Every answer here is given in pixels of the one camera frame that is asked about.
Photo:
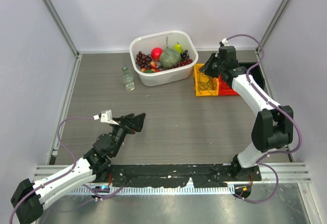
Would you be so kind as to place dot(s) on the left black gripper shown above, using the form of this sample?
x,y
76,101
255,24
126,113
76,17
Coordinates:
x,y
131,123

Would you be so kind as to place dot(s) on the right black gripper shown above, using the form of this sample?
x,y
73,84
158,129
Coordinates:
x,y
207,67

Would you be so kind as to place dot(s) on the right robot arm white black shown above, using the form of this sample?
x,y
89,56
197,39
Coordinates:
x,y
273,127

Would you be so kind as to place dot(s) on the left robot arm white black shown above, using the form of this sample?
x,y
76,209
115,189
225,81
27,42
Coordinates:
x,y
30,199

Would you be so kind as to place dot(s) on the yellow storage bin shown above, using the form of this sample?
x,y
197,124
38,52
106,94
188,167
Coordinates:
x,y
204,85

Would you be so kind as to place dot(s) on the red cherry bunch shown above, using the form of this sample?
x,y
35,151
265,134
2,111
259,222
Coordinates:
x,y
180,64

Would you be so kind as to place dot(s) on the red storage bin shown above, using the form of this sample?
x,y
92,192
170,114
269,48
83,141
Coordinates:
x,y
224,89

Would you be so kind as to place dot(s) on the dark purple grape bunch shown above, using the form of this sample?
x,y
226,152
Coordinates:
x,y
184,55

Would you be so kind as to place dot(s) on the green pear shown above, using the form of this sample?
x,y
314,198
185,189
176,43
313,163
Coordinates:
x,y
178,48

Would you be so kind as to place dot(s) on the clear glass bottle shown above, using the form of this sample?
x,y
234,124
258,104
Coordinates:
x,y
128,79

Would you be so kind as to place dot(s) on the green netted melon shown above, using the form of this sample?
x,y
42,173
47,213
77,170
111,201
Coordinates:
x,y
169,57

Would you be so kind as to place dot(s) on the black storage bin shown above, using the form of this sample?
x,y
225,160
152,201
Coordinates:
x,y
255,72

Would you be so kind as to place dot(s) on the white plastic basket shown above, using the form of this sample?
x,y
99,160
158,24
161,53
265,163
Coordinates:
x,y
163,40

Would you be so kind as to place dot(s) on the red pomegranate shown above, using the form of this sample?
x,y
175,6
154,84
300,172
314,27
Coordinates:
x,y
156,53

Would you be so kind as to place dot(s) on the small peaches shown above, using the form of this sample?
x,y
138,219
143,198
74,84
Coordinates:
x,y
150,67

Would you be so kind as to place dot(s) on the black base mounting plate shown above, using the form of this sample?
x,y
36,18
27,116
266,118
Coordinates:
x,y
176,175

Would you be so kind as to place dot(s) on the dark red grape bunch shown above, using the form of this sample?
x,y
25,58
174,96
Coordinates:
x,y
140,58

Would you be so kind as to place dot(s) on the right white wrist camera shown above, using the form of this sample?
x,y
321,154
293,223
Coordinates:
x,y
223,42

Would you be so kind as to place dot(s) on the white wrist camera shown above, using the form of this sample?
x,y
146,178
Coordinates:
x,y
223,42
106,117

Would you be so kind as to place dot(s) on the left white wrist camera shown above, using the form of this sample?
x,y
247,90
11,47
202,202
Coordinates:
x,y
106,117

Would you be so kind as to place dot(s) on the white slotted cable duct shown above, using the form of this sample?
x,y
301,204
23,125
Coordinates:
x,y
187,190

